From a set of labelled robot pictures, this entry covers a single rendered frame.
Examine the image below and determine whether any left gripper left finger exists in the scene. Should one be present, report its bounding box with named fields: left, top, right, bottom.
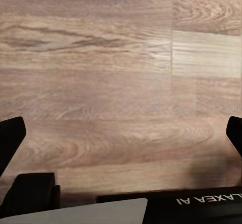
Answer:
left=0, top=116, right=26, bottom=177

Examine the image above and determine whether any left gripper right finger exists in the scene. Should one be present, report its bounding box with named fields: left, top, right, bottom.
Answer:
left=226, top=116, right=242, bottom=157

